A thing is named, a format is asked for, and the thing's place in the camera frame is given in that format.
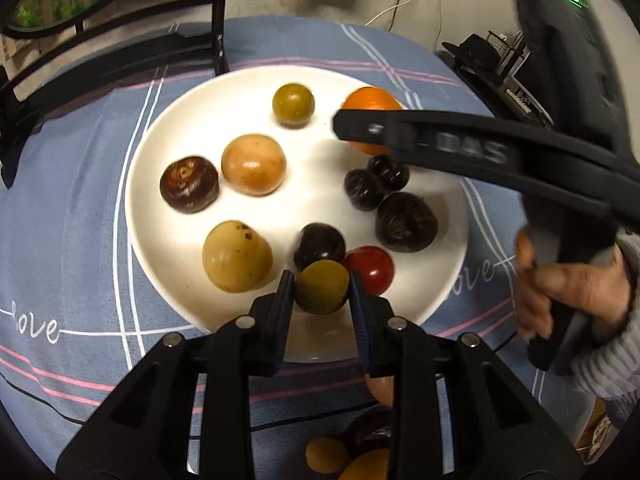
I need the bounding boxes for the white oval plate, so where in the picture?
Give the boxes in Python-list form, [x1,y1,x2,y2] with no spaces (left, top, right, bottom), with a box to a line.
[124,66,471,363]

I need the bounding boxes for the white cable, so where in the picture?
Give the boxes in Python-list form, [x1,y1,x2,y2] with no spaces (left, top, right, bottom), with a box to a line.
[365,0,432,26]

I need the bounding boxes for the small olive fruit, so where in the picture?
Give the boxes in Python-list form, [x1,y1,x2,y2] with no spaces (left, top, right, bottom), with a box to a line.
[294,259,351,316]

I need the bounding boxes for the red cherry tomato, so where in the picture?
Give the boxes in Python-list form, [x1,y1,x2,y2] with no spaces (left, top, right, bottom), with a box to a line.
[342,245,396,296]

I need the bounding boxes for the small yellow fruit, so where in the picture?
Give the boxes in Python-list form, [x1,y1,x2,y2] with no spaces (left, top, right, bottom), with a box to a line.
[305,436,350,475]

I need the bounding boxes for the orange mandarin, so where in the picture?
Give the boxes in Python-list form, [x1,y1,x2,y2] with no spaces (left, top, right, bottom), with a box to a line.
[341,86,405,157]

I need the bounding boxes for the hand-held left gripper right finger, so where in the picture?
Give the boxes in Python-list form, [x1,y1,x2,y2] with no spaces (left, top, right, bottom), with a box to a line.
[348,270,586,480]

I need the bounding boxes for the yellow-green citrus fruit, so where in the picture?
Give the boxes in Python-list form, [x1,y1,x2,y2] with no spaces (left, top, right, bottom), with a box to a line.
[272,83,316,128]

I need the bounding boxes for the dark water chestnut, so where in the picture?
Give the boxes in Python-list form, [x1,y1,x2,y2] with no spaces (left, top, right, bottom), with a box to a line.
[367,154,411,192]
[345,405,395,456]
[292,223,347,273]
[343,168,385,211]
[159,156,220,215]
[375,192,439,252]

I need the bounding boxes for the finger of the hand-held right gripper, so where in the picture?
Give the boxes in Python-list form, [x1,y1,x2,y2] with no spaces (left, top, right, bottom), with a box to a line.
[332,108,626,223]

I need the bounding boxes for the person's right hand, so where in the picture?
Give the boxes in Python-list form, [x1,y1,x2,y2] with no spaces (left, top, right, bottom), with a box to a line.
[515,229,631,340]

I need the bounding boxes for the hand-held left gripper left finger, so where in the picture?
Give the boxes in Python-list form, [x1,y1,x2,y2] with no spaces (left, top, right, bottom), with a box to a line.
[56,269,296,480]

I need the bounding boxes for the person's right forearm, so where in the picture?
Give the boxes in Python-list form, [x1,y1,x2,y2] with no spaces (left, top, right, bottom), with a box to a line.
[570,235,640,431]

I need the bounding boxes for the spotted tan round fruit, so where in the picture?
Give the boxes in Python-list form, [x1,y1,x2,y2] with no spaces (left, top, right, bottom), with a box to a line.
[202,219,274,293]

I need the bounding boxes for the black hat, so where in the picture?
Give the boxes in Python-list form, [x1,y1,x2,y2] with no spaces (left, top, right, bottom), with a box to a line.
[442,33,507,80]

